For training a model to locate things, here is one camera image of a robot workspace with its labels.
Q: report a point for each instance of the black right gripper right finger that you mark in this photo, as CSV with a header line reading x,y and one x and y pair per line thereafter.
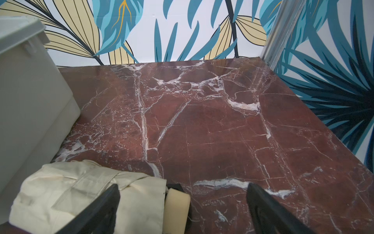
x,y
269,216

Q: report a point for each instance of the right aluminium corner post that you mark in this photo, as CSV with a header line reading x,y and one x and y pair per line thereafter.
x,y
284,23

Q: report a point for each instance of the beige umbrella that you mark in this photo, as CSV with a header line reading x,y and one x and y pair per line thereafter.
x,y
58,192

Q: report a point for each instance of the white plastic storage box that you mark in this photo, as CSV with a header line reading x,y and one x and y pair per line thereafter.
x,y
38,109

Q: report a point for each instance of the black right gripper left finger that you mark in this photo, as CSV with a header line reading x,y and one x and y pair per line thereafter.
x,y
99,217

